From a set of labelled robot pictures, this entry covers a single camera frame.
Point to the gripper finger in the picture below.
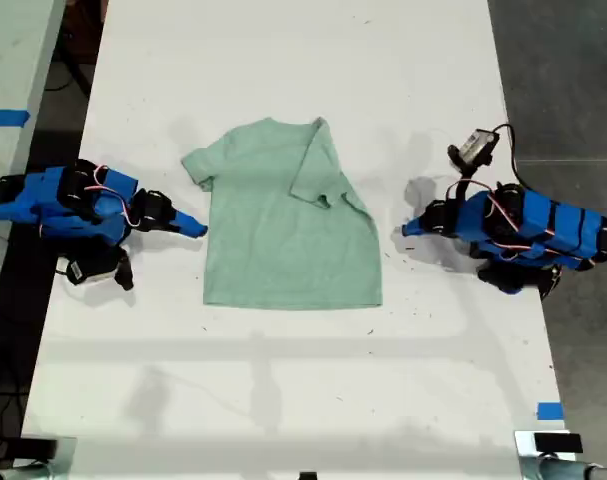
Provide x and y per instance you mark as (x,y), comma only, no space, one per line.
(418,223)
(189,220)
(417,231)
(185,230)

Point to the pale green T-shirt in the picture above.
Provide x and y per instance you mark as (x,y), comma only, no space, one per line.
(283,240)

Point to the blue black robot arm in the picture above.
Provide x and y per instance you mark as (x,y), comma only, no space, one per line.
(548,225)
(38,200)

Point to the long blue tape strip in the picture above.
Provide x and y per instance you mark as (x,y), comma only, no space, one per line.
(5,117)

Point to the white side table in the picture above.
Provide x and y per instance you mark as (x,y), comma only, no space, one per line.
(8,75)

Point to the short blue tape strip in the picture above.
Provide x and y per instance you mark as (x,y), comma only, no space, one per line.
(550,411)

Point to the small black clamp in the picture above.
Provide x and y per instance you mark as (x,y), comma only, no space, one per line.
(308,476)

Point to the grey metal pipe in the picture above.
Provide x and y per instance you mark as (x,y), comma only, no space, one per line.
(13,472)
(568,470)

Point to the curved black camera stalk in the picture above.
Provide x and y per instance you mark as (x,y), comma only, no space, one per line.
(467,181)

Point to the short black camera stalk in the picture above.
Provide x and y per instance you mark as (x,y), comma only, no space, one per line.
(125,272)

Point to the black grey camera box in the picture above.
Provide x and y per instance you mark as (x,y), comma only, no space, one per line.
(475,145)

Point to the black camera box white label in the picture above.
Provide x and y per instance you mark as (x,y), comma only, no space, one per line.
(90,265)

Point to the small black box white bracket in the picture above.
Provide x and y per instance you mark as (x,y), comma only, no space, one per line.
(558,443)

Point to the small black box grey bracket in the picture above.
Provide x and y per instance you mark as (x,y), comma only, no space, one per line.
(38,448)

